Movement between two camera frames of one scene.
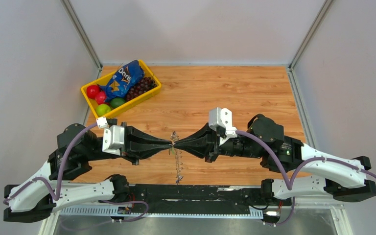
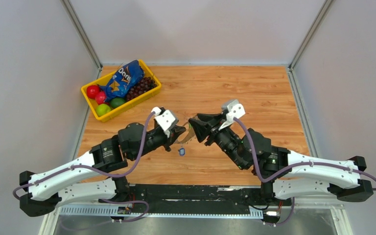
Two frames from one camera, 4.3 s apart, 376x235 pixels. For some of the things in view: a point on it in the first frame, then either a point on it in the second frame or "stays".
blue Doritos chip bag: x=126 y=76 stays
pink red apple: x=100 y=97 stays
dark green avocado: x=117 y=102 stays
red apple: x=92 y=90 stays
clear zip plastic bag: x=175 y=137 to x=187 y=135
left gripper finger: x=140 y=152 to x=178 y=130
